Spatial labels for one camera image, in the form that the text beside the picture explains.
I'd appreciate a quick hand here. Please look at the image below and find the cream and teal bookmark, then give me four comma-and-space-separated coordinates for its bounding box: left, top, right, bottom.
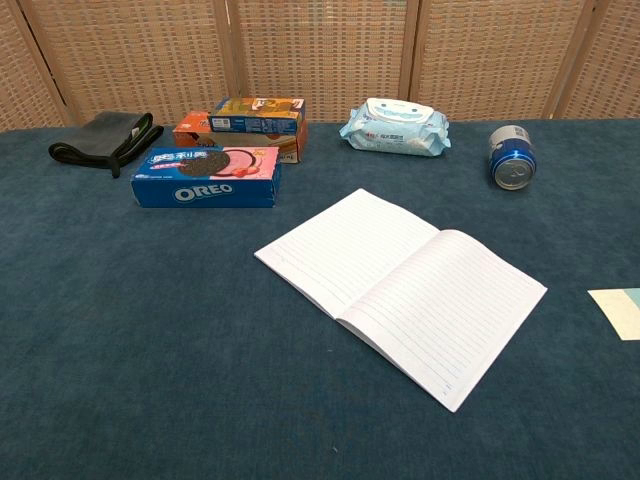
587, 287, 640, 342

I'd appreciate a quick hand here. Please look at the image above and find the blue and yellow snack box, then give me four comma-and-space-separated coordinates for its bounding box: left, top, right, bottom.
207, 96, 306, 135

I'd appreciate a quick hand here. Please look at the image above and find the blue drink can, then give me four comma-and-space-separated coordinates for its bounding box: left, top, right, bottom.
488, 124, 538, 192

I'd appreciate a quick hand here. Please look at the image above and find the open lined white notebook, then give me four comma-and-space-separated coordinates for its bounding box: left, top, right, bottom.
253, 187, 549, 414

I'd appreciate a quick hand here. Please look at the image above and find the orange snack box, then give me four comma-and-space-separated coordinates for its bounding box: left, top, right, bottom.
172, 110, 310, 165

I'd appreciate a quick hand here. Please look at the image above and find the dark grey folded cloth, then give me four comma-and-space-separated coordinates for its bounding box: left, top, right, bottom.
48, 111, 165, 180

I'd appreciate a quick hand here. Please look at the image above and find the teal table cloth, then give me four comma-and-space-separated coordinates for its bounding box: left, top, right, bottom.
0, 118, 640, 480

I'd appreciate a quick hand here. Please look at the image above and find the woven bamboo folding screen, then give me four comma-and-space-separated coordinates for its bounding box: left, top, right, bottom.
0, 0, 640, 134

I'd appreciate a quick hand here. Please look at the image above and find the blue Oreo cookie box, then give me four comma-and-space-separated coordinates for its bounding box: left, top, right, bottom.
130, 145, 282, 209

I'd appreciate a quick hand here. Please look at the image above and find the light blue wet wipes pack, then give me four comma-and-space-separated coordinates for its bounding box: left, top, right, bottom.
338, 97, 452, 158

